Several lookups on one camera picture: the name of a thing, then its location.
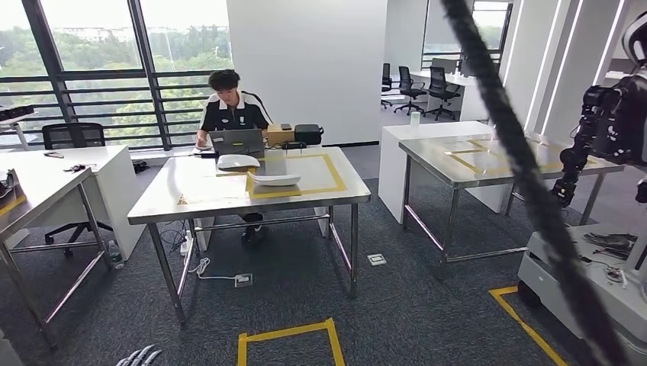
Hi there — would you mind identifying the grey wheeled lift robot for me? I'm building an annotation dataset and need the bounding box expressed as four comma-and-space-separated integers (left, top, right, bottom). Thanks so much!
516, 10, 647, 357

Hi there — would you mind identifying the grey desk partition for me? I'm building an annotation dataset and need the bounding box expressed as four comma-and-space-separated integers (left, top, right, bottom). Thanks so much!
430, 57, 460, 75

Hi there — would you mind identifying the steel workbench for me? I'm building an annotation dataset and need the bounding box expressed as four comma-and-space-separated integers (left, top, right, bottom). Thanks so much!
398, 133, 626, 282
0, 166, 114, 351
127, 146, 373, 326

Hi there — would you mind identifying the grey open laptop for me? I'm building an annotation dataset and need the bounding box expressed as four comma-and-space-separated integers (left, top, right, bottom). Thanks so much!
209, 128, 266, 159

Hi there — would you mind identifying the brown cardboard box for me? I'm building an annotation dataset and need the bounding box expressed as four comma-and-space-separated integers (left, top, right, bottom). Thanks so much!
266, 124, 297, 148

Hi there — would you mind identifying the yellow tape square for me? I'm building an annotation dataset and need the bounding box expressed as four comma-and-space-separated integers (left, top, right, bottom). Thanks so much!
216, 153, 348, 200
443, 136, 598, 176

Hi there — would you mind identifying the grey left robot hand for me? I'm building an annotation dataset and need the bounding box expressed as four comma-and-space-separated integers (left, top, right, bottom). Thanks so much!
114, 344, 163, 366

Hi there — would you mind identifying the person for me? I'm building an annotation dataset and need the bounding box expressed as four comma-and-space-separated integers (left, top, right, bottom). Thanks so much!
195, 69, 272, 249

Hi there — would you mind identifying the clear water bottle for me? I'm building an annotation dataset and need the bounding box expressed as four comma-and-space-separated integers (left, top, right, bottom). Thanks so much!
107, 239, 126, 271

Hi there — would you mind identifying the black braided cable sleeve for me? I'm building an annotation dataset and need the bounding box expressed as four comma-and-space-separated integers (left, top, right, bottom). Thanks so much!
438, 0, 630, 366

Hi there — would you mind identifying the white curved plastic part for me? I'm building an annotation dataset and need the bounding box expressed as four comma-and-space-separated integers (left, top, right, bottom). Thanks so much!
217, 153, 262, 171
246, 171, 302, 188

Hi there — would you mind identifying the black hard case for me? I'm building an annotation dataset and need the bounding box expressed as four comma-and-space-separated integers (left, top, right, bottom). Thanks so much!
294, 124, 325, 147

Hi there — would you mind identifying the white cable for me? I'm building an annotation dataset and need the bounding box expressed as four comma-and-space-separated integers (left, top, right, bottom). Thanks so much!
188, 257, 239, 282

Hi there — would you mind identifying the yellow floor tape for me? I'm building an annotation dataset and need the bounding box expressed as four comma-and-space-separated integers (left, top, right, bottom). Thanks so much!
488, 285, 569, 366
236, 318, 346, 366

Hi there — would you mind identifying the white table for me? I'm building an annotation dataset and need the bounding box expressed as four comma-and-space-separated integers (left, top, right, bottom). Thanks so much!
377, 120, 513, 225
0, 145, 149, 262

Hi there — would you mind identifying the black window railing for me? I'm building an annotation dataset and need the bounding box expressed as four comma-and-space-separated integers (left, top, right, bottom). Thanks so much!
0, 69, 219, 153

